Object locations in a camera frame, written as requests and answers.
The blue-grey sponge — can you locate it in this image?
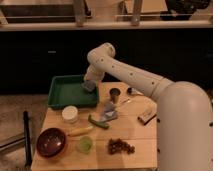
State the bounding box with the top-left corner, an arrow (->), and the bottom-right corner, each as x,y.
82,81 -> 96,92

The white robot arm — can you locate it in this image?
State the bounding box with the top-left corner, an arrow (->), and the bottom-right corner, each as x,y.
85,43 -> 213,171

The green plastic tray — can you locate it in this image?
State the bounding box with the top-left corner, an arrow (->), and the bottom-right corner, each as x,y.
48,75 -> 99,110

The dark metal cup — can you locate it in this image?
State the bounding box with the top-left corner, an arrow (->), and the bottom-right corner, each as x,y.
109,88 -> 121,104

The grey-blue cloth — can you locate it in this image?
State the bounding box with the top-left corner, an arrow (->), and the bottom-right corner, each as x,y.
100,102 -> 118,122

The green cucumber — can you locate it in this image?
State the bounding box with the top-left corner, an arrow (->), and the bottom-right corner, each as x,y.
88,115 -> 109,129

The yellow banana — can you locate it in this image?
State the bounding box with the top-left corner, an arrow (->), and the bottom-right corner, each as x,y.
68,126 -> 94,137

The small green cup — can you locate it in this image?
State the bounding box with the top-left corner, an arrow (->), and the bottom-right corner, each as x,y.
76,136 -> 93,154

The bunch of dark grapes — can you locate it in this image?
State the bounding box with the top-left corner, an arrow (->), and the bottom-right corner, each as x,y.
107,139 -> 135,155

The dark red bowl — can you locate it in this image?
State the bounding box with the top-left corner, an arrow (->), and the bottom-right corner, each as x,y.
36,128 -> 66,158

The black pole on floor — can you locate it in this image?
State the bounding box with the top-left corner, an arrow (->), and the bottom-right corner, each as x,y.
23,111 -> 32,166

